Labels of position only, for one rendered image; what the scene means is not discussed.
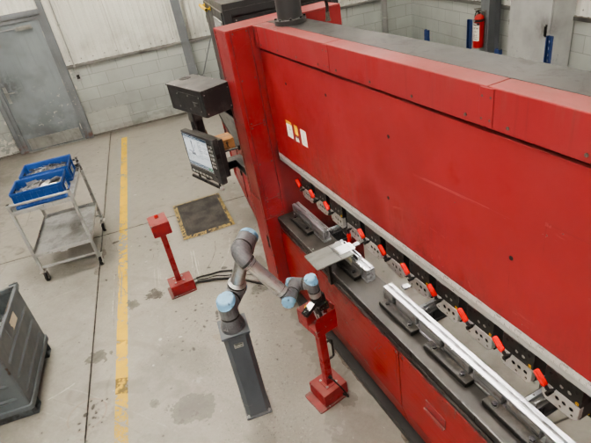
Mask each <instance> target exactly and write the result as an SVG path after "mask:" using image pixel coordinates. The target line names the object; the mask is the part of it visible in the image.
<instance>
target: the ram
mask: <svg viewBox="0 0 591 443"><path fill-rule="evenodd" d="M260 55H261V60H262V65H263V70H264V75H265V79H266V88H267V93H268V97H269V103H270V107H271V112H272V117H273V122H274V131H275V135H276V141H277V145H278V150H279V152H280V153H281V154H282V155H284V156H285V157H286V158H287V159H289V160H290V161H291V162H293V163H294V164H296V165H297V166H298V167H300V168H301V169H302V170H304V171H305V172H307V173H308V174H310V175H311V176H312V177H313V178H314V179H316V180H317V181H318V182H320V183H321V184H322V185H324V186H325V187H327V188H328V189H329V190H331V191H332V192H334V193H335V194H337V195H338V196H339V197H341V198H342V199H343V200H344V201H345V202H347V203H348V204H349V205H351V206H352V207H354V208H355V209H356V210H358V211H359V212H361V213H362V214H364V215H365V216H366V217H368V218H369V219H370V220H371V221H372V222H374V223H375V224H376V225H378V226H379V227H380V228H382V229H384V230H385V231H386V232H388V233H389V234H390V235H392V236H393V237H395V238H396V239H397V240H398V241H399V242H400V243H402V244H403V245H405V246H406V247H407V248H409V249H410V250H412V251H413V252H415V253H416V254H417V255H419V256H420V257H421V258H423V259H424V260H426V261H427V262H428V263H429V264H430V265H432V266H433V267H435V268H436V269H437V270H439V271H440V272H442V273H443V274H444V275H446V276H447V277H448V278H450V279H451V280H453V281H454V282H455V283H456V284H457V285H458V286H460V287H462V288H463V289H464V290H466V291H467V292H468V293H470V294H471V295H473V296H474V297H475V298H477V299H478V300H479V301H481V302H482V303H484V304H485V305H486V306H487V307H488V308H490V309H491V310H493V311H494V312H495V313H497V314H498V315H499V316H501V317H502V318H504V319H505V320H506V321H508V322H509V323H511V324H512V325H513V326H514V327H515V328H517V329H518V330H520V331H521V332H522V333H524V334H525V335H526V336H528V337H529V338H531V339H532V340H533V341H535V342H536V343H538V344H539V345H540V346H542V347H543V348H544V349H545V350H546V351H548V352H549V353H551V354H552V355H553V356H555V357H556V358H557V359H559V360H561V361H562V362H563V363H565V364H566V365H567V366H569V367H570V368H571V369H572V370H573V371H575V372H576V373H577V374H579V375H580V376H582V377H583V378H585V379H586V380H587V381H589V382H590V383H591V164H589V163H585V162H582V161H580V160H577V159H574V158H571V157H569V156H565V155H562V154H559V153H557V152H554V151H552V150H549V149H545V148H542V147H539V146H537V145H535V144H532V143H529V142H525V141H523V140H520V139H517V138H514V137H512V136H509V135H506V134H503V133H500V132H497V131H494V130H491V129H490V128H487V127H482V126H480V125H478V124H475V123H472V122H469V121H467V120H462V119H460V118H457V117H455V116H452V115H449V114H446V113H443V112H440V111H437V110H435V109H432V108H429V107H427V106H424V105H420V104H417V103H414V102H412V101H410V100H407V99H404V98H400V97H398V96H395V95H392V94H389V93H387V92H384V91H380V90H378V89H375V88H372V87H369V86H367V85H365V84H360V83H357V82H355V81H352V80H350V79H347V78H344V77H342V76H337V75H334V74H333V73H330V72H328V71H324V70H321V69H318V68H315V67H312V66H310V65H307V64H304V63H301V62H298V61H295V60H292V59H289V58H287V57H285V56H282V55H279V54H275V53H272V52H270V51H267V50H265V49H260ZM286 120H287V121H289V122H290V123H291V126H292V131H293V136H294V139H292V138H291V137H289V136H288V129H287V123H286ZM294 125H295V126H297V131H298V136H297V135H296V134H295V129H294ZM300 128H301V129H302V130H303V131H305V132H306V137H307V143H308V148H306V147H305V146H303V145H302V138H301V133H300ZM296 137H298V138H299V142H300V143H299V142H297V141H296ZM280 159H281V160H282V162H284V163H285V164H287V165H288V166H289V167H291V168H292V169H293V170H294V171H296V172H297V173H299V174H300V175H301V176H303V177H304V178H306V179H307V180H308V181H309V182H311V183H312V184H313V185H314V186H315V187H317V188H318V189H319V190H321V191H322V192H323V193H325V194H326V195H327V196H329V197H330V198H331V199H333V200H334V201H335V202H337V203H338V204H339V205H341V206H342V207H343V208H345V209H346V210H347V211H348V212H349V213H350V214H352V215H353V216H355V217H356V218H357V219H359V220H360V221H361V222H363V223H364V224H365V225H367V226H368V227H369V228H371V229H372V230H374V231H375V232H376V233H377V234H378V235H379V236H381V237H382V238H383V239H385V240H386V241H387V242H388V243H390V244H391V245H393V246H394V247H395V248H397V249H398V250H399V251H401V252H402V253H403V254H405V255H406V256H407V257H408V258H409V259H411V260H412V261H413V262H414V263H416V264H417V265H419V266H420V267H421V268H423V269H424V270H425V271H427V272H428V273H429V274H431V275H432V276H433V277H435V278H436V279H437V280H439V281H440V282H441V283H442V284H443V285H444V286H446V287H447V288H449V289H450V290H451V291H453V292H454V293H455V294H457V295H458V296H459V297H461V298H462V299H463V300H465V301H466V302H468V303H469V304H470V305H471V306H472V307H473V308H474V309H476V310H477V311H479V312H480V313H481V314H482V315H484V316H485V317H487V318H488V319H489V320H491V321H492V322H493V323H495V324H496V325H497V326H499V327H500V328H501V329H502V330H504V331H505V332H506V333H507V334H508V335H510V336H511V337H512V338H514V339H515V340H517V341H518V342H519V343H521V344H522V345H523V346H525V347H526V348H527V349H529V350H530V351H531V352H533V353H534V354H535V355H536V356H537V357H538V358H540V359H541V360H543V361H544V362H545V363H547V364H548V365H549V366H550V367H552V368H553V369H555V370H556V371H557V372H559V373H560V374H561V375H563V376H564V377H565V378H566V379H567V380H568V381H570V382H571V383H573V384H574V385H575V386H576V387H578V388H579V389H581V390H582V391H583V392H585V393H586V394H587V395H588V396H590V397H591V390H589V389H588V388H586V387H585V386H584V385H582V384H581V383H580V382H578V381H577V380H575V379H574V378H573V377H572V376H571V375H570V374H568V373H567V372H566V371H564V370H563V369H562V368H560V367H559V366H557V365H556V364H555V363H553V362H552V361H551V360H549V359H548V358H546V357H545V356H544V355H542V354H541V353H540V352H539V351H538V350H536V349H535V348H534V347H532V346H531V345H529V344H528V343H527V342H526V341H524V340H523V339H522V338H520V337H519V336H517V335H516V334H515V333H513V332H512V331H511V330H510V329H509V328H507V327H506V326H505V325H503V324H502V323H500V322H499V321H498V320H496V319H495V318H494V317H492V316H491V315H489V314H488V313H487V312H485V311H484V310H483V309H482V308H480V307H479V306H478V305H477V304H476V303H474V302H473V301H471V300H470V299H469V298H467V297H466V296H465V295H463V294H462V293H460V292H459V291H458V290H456V289H455V288H454V287H452V286H451V285H450V284H449V283H448V282H446V281H445V280H443V279H442V278H441V277H439V276H438V275H437V274H436V273H434V272H433V271H431V270H430V269H429V268H427V267H426V266H425V265H423V264H422V263H421V262H420V261H419V260H417V259H416V258H414V257H413V256H412V255H410V254H409V253H408V252H406V251H405V250H403V249H402V248H401V247H399V246H398V245H397V244H395V243H394V242H392V241H391V240H390V239H389V238H388V237H387V236H385V235H384V234H383V233H381V232H380V231H379V230H377V229H376V228H374V227H373V226H372V225H370V224H369V223H368V222H366V221H365V220H363V219H362V218H361V217H360V216H359V215H358V214H356V213H355V212H353V211H352V210H351V209H349V208H348V207H346V206H345V205H344V204H343V203H341V202H340V201H339V200H337V199H336V198H334V197H333V196H332V195H331V194H330V193H328V192H327V191H326V190H324V189H323V188H322V187H320V186H319V185H317V184H316V183H315V182H313V181H312V180H311V179H309V178H308V177H306V176H305V175H304V174H302V173H301V172H300V171H299V170H298V169H297V168H295V167H294V166H293V165H291V164H290V163H288V162H287V161H286V160H284V159H283V158H282V157H280Z"/></svg>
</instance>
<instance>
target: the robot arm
mask: <svg viewBox="0 0 591 443"><path fill-rule="evenodd" d="M258 239H259V235H258V233H257V232H256V231H255V230H254V229H251V228H243V229H241V230H240V231H239V232H238V235H237V237H236V238H235V240H234V241H233V243H232V245H231V246H230V253H231V256H232V257H233V259H234V260H235V261H234V265H233V270H232V274H231V277H230V278H229V280H228V284H227V287H226V290H225V291H224V292H222V293H221V294H219V295H218V296H217V298H216V306H217V309H218V311H219V315H220V317H221V330H222V332H223V333H224V334H226V335H234V334H237V333H239V332H240V331H241V330H242V329H243V328H244V326H245V322H244V319H243V317H242V316H241V315H240V314H239V311H238V305H239V303H240V302H241V300H242V298H243V296H244V294H245V292H246V289H247V284H246V281H245V276H246V273H247V271H248V272H249V273H250V274H252V275H253V276H254V277H255V278H256V279H258V280H259V281H260V282H261V283H262V284H264V285H265V286H266V287H267V288H269V289H270V290H271V291H272V292H273V293H275V294H276V295H277V296H278V297H280V298H281V304H282V306H283V307H284V308H286V309H291V308H293V307H294V305H295V303H296V299H297V296H298V295H299V292H300V290H307V291H308V294H309V297H310V302H309V303H308V305H307V306H306V307H305V309H304V310H303V312H302V315H303V316H304V317H306V318H308V317H309V316H310V314H311V313H312V311H313V313H314V315H315V317H316V318H317V319H318V318H319V317H321V316H323V315H325V314H326V313H324V310H325V309H328V308H329V305H328V307H327V305H326V304H328V301H327V300H326V299H325V294H324V293H323V292H322V291H321V290H320V287H319V284H318V279H317V276H316V274H314V273H309V274H306V275H305V276H304V278H301V277H292V278H286V282H285V285H284V284H283V283H282V282H281V281H280V280H278V279H277V278H276V277H275V276H274V275H272V274H271V273H270V272H269V271H268V270H267V269H266V268H265V267H264V266H263V265H261V264H260V263H259V262H258V261H257V260H256V259H255V257H254V256H253V255H252V254H253V252H254V249H255V245H256V242H257V241H258ZM325 301H326V302H325Z"/></svg>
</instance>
